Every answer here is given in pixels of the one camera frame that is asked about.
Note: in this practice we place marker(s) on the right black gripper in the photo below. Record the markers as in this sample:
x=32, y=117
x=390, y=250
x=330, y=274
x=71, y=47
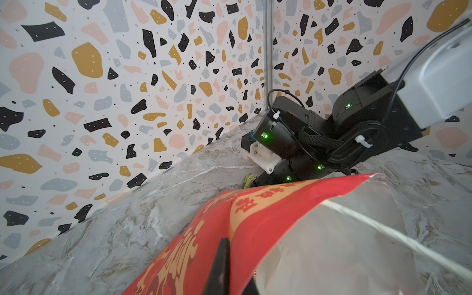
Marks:
x=279, y=133

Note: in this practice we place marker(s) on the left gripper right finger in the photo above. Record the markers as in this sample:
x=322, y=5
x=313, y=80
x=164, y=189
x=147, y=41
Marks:
x=251, y=288

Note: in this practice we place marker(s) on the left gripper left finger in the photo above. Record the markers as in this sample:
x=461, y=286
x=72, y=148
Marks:
x=218, y=280

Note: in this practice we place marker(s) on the green mango tea candy packet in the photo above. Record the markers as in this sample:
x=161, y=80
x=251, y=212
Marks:
x=250, y=180

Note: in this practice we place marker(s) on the red paper gift bag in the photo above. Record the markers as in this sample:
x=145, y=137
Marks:
x=335, y=236

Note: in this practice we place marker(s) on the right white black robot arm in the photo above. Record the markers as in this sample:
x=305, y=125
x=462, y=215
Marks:
x=386, y=110

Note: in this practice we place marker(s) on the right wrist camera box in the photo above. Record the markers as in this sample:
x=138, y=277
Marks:
x=259, y=154

